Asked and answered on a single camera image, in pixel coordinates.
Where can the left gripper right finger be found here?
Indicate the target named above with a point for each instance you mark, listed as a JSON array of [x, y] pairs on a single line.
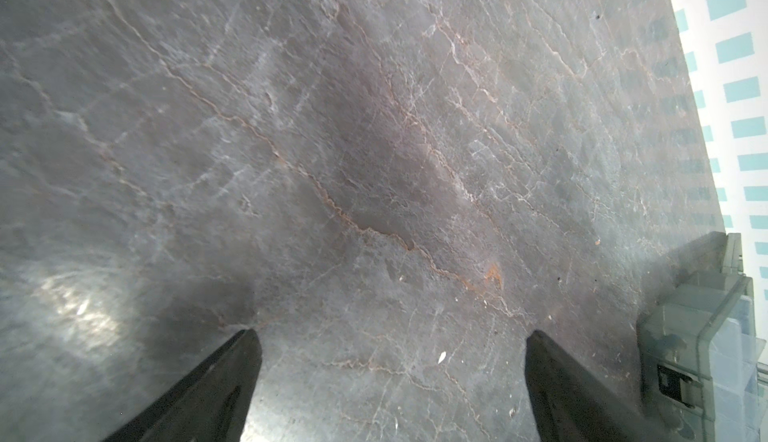
[[570, 404]]

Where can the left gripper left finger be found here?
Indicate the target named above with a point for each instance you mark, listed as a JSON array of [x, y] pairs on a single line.
[[210, 403]]

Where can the grey compartment organizer box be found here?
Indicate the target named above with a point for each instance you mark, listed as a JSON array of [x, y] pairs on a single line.
[[700, 352]]

